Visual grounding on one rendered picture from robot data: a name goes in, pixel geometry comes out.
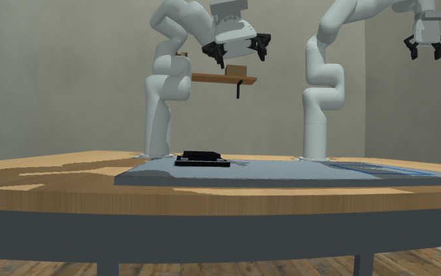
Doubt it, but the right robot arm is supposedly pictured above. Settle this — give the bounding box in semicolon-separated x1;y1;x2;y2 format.
139;0;248;158

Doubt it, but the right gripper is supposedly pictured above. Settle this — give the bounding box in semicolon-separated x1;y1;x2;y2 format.
202;16;271;69

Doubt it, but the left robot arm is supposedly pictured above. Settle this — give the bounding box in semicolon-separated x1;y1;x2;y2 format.
299;0;441;161

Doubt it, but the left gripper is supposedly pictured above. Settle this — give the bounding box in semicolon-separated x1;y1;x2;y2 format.
404;18;441;60

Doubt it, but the black well plate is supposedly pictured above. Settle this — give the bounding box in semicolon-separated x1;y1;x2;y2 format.
183;151;221;160

